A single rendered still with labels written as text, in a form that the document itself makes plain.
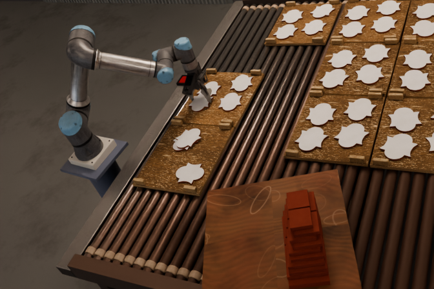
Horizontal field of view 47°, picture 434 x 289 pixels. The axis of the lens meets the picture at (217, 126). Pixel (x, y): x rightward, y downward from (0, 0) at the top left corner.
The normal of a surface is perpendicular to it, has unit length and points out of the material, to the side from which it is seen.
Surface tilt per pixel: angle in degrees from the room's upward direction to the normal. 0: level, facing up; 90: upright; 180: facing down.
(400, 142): 0
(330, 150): 0
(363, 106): 0
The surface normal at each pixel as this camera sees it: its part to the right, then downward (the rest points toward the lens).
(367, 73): -0.28, -0.72
